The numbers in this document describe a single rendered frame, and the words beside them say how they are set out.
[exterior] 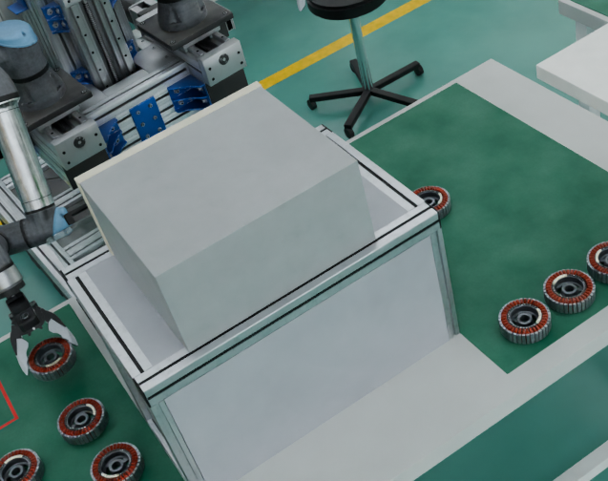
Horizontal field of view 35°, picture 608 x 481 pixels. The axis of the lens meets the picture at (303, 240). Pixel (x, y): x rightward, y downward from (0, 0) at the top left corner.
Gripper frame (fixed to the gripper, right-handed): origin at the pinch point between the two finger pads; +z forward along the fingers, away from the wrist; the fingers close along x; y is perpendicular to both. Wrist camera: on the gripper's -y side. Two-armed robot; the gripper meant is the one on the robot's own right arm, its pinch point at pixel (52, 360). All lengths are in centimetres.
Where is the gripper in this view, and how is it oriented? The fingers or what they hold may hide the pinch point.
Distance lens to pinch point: 242.1
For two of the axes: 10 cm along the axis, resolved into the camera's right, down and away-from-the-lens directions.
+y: -3.4, -0.6, 9.4
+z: 4.5, 8.7, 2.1
